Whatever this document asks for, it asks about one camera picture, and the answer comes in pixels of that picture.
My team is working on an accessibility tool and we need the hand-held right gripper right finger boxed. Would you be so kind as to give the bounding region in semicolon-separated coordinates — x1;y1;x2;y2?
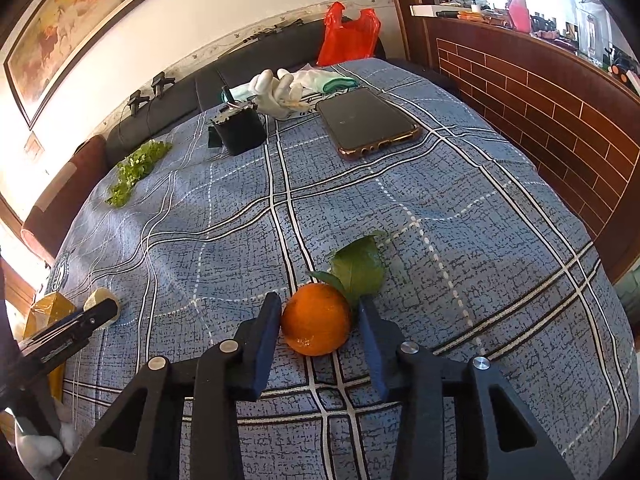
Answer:
356;296;576;480

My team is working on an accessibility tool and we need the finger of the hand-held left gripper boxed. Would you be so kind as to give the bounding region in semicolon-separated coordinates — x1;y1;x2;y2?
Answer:
17;299;119;362

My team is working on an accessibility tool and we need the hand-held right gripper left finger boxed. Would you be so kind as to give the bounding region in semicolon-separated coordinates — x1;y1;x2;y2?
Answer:
62;291;283;480

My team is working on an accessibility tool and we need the orange with leaf stem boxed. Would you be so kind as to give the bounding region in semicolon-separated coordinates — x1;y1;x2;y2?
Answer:
281;230;388;357

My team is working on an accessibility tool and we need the person's left hand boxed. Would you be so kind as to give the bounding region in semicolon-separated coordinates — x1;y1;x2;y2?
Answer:
15;400;81;480

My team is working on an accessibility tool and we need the brown cushion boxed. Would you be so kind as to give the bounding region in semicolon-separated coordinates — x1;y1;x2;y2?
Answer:
20;135;108;264

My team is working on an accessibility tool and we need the blue plaid blanket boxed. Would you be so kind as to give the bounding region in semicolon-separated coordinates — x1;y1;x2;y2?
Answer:
50;57;635;480

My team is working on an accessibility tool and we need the green lettuce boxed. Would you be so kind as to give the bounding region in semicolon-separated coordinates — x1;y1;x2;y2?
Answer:
105;140;173;209

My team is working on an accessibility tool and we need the black box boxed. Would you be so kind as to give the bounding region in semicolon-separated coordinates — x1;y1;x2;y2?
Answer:
210;101;267;157

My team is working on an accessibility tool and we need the smartphone with gold case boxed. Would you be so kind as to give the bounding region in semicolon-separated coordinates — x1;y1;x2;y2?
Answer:
315;87;422;161

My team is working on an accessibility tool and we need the white glove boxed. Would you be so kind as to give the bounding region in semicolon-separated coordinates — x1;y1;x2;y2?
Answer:
248;68;307;121

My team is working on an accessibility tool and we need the black sofa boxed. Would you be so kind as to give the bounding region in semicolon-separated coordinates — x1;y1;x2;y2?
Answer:
105;17;387;172

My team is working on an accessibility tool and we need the green white face mask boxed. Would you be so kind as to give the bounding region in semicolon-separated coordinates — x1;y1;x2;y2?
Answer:
295;70;360;95

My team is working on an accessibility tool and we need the framed painting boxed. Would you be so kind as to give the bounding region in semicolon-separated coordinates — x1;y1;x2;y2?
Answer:
2;0;187;131

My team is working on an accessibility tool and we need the wooden counter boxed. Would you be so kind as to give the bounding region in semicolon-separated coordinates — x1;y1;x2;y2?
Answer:
382;0;640;286

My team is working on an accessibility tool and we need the red plastic bag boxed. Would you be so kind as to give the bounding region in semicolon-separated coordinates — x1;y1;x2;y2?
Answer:
317;1;382;67

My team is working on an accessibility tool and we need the pink bottle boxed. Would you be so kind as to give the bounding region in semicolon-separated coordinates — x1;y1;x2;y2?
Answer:
506;0;532;32

